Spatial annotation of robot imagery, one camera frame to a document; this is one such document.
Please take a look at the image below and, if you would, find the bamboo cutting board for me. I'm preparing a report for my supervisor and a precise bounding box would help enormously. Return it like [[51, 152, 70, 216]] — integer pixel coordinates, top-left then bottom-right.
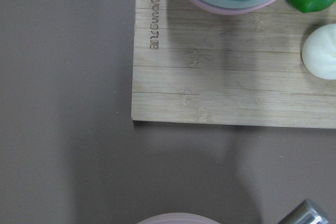
[[131, 0, 335, 129]]

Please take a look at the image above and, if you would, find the large pink bowl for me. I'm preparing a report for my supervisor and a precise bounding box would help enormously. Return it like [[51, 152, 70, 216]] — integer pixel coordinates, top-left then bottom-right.
[[138, 212, 219, 224]]

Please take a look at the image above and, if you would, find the steel ladle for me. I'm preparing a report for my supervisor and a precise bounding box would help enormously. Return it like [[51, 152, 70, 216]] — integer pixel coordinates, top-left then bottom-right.
[[278, 198, 330, 224]]

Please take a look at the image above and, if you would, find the white steamed bun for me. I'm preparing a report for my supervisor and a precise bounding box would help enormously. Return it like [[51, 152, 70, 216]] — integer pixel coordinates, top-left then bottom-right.
[[301, 24, 335, 80]]

